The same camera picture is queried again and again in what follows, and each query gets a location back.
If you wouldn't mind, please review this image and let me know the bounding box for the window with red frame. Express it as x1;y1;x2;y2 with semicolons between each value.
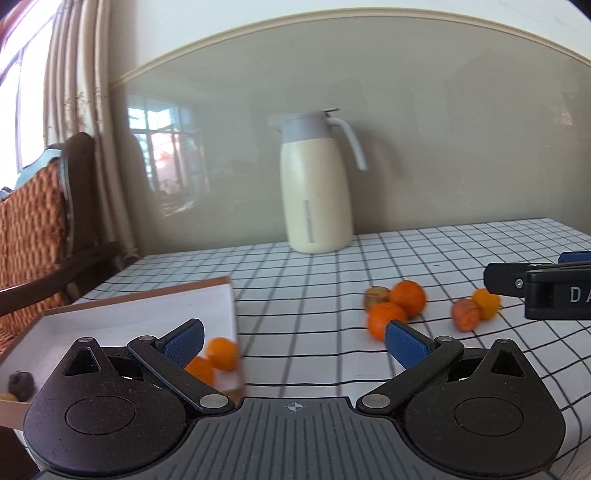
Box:
1;0;62;189

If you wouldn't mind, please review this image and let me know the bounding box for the wooden sofa with orange cushions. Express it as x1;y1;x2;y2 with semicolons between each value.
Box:
1;133;121;350

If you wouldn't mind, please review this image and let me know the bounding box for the beige curtain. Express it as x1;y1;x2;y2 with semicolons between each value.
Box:
44;1;139;260

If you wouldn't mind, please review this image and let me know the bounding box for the white cardboard box tray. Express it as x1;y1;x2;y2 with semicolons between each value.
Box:
1;277;238;430

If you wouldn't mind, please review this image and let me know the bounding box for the orange carrot piece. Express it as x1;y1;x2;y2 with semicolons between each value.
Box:
451;299;481;332

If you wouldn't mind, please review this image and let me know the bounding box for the checkered white tablecloth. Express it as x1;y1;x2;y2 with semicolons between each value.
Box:
88;218;590;479

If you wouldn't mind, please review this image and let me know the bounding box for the tangerine in box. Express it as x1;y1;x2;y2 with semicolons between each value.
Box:
205;337;239;372
184;356;215;387

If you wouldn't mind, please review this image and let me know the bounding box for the brown kiwi-like fruit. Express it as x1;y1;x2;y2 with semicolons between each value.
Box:
363;286;390;312

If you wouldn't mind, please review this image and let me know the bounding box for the small orange tangerine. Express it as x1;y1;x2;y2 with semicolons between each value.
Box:
471;288;501;320

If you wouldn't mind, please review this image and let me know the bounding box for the cream thermos jug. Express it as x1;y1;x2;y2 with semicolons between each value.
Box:
267;109;368;254

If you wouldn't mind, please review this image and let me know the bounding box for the small yellow fruit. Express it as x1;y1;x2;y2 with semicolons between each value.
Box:
0;392;18;402

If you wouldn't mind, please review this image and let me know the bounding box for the dark purple fruit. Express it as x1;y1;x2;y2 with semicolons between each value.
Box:
8;371;36;402

